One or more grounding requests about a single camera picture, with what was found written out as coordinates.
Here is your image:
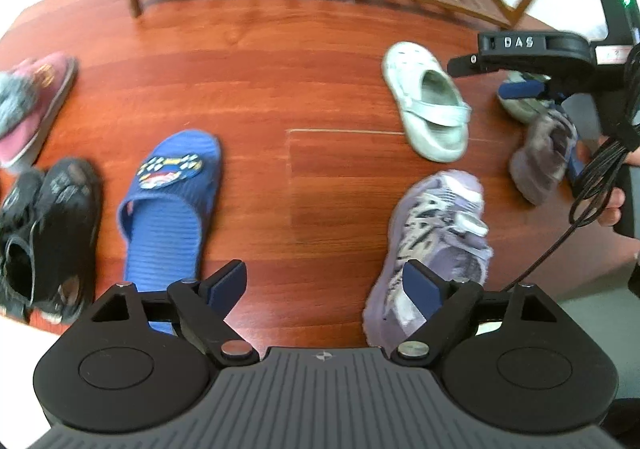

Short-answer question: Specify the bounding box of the pale green clog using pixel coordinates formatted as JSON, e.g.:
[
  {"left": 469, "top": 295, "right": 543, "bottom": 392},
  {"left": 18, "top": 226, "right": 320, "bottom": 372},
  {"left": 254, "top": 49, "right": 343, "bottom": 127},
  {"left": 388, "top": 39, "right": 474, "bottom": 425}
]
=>
[
  {"left": 382, "top": 41, "right": 472, "bottom": 164},
  {"left": 496, "top": 71, "right": 553, "bottom": 124}
]

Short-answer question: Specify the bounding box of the black cable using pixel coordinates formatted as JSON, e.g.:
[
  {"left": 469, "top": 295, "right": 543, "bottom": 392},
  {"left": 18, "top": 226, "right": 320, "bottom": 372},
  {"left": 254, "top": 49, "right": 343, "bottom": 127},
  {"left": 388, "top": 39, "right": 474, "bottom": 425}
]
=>
[{"left": 500, "top": 41, "right": 640, "bottom": 292}]

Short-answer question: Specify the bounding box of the pink boot with grey fur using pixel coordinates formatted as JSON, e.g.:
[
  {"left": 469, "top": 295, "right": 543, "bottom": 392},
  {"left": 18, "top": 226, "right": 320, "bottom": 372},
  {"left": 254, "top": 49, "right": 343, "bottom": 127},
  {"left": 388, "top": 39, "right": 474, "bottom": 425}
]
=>
[{"left": 0, "top": 52, "right": 80, "bottom": 170}]

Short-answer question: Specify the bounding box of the purple and white sandal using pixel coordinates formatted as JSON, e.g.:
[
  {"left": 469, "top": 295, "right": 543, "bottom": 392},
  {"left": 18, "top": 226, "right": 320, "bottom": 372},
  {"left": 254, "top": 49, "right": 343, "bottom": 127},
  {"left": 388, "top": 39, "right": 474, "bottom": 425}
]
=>
[
  {"left": 508, "top": 110, "right": 579, "bottom": 207},
  {"left": 362, "top": 169, "right": 494, "bottom": 357}
]

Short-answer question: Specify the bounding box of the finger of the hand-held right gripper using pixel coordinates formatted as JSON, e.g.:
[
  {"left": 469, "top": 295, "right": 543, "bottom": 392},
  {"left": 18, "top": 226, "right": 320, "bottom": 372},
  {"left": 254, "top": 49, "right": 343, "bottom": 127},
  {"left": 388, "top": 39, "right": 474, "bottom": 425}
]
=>
[
  {"left": 446, "top": 53, "right": 502, "bottom": 78},
  {"left": 496, "top": 78, "right": 564, "bottom": 103}
]

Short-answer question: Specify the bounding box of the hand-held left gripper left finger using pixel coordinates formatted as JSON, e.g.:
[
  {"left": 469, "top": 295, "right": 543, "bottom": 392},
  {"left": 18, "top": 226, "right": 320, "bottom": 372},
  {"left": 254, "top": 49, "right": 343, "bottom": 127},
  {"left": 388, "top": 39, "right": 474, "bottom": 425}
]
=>
[{"left": 90, "top": 259, "right": 261, "bottom": 372}]

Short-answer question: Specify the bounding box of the black leather ankle boot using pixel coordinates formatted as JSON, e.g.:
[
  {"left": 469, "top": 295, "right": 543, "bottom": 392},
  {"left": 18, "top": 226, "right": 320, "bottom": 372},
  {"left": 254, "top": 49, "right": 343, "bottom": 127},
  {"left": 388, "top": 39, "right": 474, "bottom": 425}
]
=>
[
  {"left": 0, "top": 168, "right": 48, "bottom": 322},
  {"left": 27, "top": 157, "right": 104, "bottom": 326}
]

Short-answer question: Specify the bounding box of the blue rubber slipper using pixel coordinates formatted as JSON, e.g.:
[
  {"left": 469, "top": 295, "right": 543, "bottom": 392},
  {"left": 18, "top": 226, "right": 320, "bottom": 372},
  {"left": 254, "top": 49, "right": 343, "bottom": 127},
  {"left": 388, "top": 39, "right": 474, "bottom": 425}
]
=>
[
  {"left": 567, "top": 141, "right": 590, "bottom": 187},
  {"left": 116, "top": 129, "right": 222, "bottom": 339}
]

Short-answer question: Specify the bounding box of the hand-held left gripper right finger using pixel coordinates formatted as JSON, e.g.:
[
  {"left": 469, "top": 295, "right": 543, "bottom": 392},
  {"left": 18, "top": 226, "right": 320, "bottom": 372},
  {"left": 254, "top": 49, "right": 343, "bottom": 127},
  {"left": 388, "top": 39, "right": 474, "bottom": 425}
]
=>
[{"left": 392, "top": 260, "right": 564, "bottom": 371}]

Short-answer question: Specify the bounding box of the person's right hand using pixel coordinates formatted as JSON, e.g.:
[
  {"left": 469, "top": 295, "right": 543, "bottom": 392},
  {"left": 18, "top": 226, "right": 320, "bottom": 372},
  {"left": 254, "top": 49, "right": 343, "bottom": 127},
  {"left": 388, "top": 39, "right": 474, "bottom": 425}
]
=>
[{"left": 599, "top": 186, "right": 627, "bottom": 228}]

